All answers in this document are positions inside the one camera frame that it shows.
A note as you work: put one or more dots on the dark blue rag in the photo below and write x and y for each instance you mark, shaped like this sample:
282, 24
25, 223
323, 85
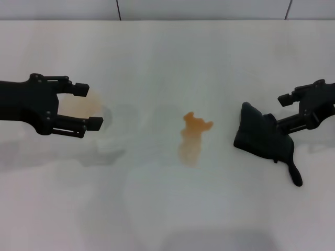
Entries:
254, 133

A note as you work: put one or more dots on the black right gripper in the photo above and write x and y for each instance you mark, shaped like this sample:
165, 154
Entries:
320, 102

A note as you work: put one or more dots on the brown water stain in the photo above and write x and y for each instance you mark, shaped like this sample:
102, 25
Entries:
192, 138

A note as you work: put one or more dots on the translucent white plastic cup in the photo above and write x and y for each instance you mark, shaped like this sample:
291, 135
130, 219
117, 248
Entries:
78, 107

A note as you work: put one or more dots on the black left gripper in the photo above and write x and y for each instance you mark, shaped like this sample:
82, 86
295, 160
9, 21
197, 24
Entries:
26, 102

